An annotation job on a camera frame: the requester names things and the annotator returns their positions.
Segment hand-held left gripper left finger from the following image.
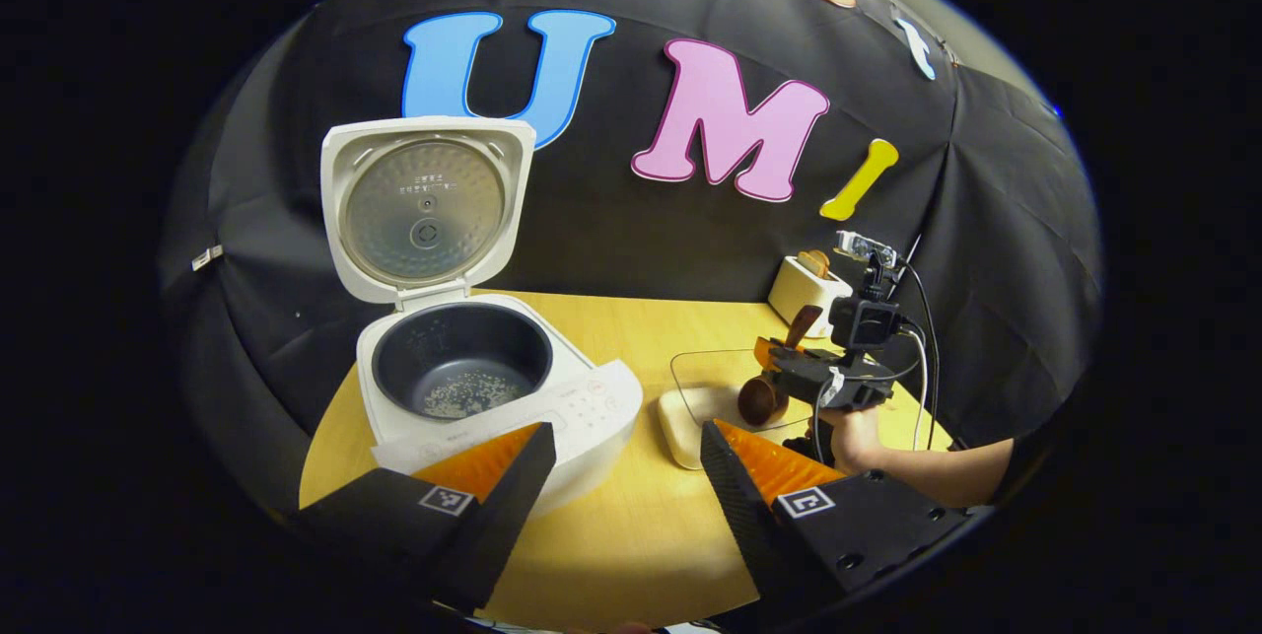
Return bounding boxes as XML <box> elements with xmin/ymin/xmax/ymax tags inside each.
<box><xmin>296</xmin><ymin>422</ymin><xmax>558</xmax><ymax>615</ymax></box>

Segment white rice cooker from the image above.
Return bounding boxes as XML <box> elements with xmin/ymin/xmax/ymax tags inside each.
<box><xmin>320</xmin><ymin>116</ymin><xmax>644</xmax><ymax>517</ymax></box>

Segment clear plastic container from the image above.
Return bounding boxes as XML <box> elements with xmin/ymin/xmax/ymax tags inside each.
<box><xmin>658</xmin><ymin>348</ymin><xmax>839</xmax><ymax>470</ymax></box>

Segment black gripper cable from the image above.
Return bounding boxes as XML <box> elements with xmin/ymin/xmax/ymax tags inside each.
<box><xmin>892</xmin><ymin>259</ymin><xmax>943</xmax><ymax>448</ymax></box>

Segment black backdrop cloth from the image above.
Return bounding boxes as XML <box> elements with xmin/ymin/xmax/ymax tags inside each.
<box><xmin>158</xmin><ymin>0</ymin><xmax>1103</xmax><ymax>507</ymax></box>

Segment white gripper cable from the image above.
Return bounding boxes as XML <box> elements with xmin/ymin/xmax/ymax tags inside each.
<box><xmin>902</xmin><ymin>326</ymin><xmax>933</xmax><ymax>453</ymax></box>

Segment white toaster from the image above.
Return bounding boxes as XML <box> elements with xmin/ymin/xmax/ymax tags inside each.
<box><xmin>767</xmin><ymin>255</ymin><xmax>854</xmax><ymax>337</ymax></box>

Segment white rice grains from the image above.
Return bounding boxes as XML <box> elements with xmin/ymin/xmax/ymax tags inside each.
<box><xmin>422</xmin><ymin>370</ymin><xmax>509</xmax><ymax>420</ymax></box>

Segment brown wooden spoon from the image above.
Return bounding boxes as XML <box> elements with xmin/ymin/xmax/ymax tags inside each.
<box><xmin>737</xmin><ymin>305</ymin><xmax>824</xmax><ymax>426</ymax></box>

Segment white rice heap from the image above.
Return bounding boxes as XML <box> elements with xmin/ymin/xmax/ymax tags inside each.
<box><xmin>661</xmin><ymin>387</ymin><xmax>750</xmax><ymax>467</ymax></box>

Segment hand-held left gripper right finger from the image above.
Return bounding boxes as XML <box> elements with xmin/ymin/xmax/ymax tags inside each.
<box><xmin>700</xmin><ymin>419</ymin><xmax>972</xmax><ymax>620</ymax></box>

